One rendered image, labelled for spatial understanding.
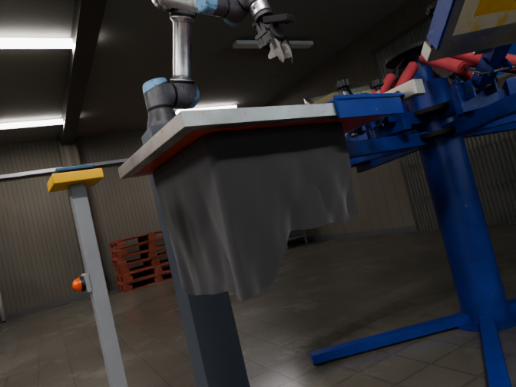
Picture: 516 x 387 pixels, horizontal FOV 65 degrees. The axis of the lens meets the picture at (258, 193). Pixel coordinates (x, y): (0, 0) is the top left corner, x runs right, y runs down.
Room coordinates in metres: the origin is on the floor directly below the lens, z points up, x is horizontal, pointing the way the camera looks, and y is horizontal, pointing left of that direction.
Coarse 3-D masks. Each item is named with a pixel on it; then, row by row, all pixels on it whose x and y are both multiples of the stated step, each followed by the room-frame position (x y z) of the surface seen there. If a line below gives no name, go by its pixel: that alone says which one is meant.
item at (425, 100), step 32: (448, 96) 1.85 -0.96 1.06; (416, 128) 1.93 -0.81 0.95; (448, 128) 1.74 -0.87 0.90; (448, 160) 1.84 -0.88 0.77; (448, 192) 1.86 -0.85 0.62; (448, 224) 1.89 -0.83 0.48; (480, 224) 1.85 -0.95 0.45; (448, 256) 1.94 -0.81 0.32; (480, 256) 1.84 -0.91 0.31; (480, 288) 1.85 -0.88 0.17; (512, 320) 1.82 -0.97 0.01
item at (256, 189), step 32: (288, 128) 1.14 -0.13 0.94; (320, 128) 1.21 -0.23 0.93; (224, 160) 1.01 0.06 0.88; (256, 160) 1.07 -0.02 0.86; (288, 160) 1.13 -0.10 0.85; (320, 160) 1.19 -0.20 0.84; (256, 192) 1.06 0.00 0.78; (288, 192) 1.12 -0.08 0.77; (320, 192) 1.19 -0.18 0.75; (352, 192) 1.28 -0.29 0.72; (256, 224) 1.05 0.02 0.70; (288, 224) 1.13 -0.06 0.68; (320, 224) 1.17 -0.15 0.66; (256, 256) 1.05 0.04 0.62; (256, 288) 1.04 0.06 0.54
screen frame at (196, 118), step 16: (192, 112) 0.91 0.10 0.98; (208, 112) 0.93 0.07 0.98; (224, 112) 0.95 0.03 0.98; (240, 112) 0.98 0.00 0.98; (256, 112) 1.00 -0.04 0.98; (272, 112) 1.03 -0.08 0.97; (288, 112) 1.06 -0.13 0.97; (304, 112) 1.09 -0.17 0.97; (320, 112) 1.13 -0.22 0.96; (336, 112) 1.16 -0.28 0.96; (176, 128) 0.93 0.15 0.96; (192, 128) 0.92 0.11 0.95; (208, 128) 0.96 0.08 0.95; (352, 128) 1.47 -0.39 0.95; (144, 144) 1.12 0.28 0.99; (160, 144) 1.02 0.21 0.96; (128, 160) 1.26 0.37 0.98; (144, 160) 1.16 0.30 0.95; (128, 176) 1.36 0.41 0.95
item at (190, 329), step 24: (168, 240) 1.78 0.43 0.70; (192, 312) 1.69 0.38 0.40; (216, 312) 1.74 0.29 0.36; (192, 336) 1.75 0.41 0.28; (216, 336) 1.73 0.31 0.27; (192, 360) 1.82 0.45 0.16; (216, 360) 1.72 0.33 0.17; (240, 360) 1.77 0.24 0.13; (216, 384) 1.71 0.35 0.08; (240, 384) 1.76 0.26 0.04
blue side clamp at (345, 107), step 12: (336, 96) 1.15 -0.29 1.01; (348, 96) 1.18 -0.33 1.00; (360, 96) 1.21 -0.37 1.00; (372, 96) 1.24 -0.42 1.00; (384, 96) 1.27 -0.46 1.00; (396, 96) 1.31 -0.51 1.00; (336, 108) 1.16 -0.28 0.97; (348, 108) 1.17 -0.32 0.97; (360, 108) 1.20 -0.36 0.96; (372, 108) 1.23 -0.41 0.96; (384, 108) 1.26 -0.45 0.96; (396, 108) 1.30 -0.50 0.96
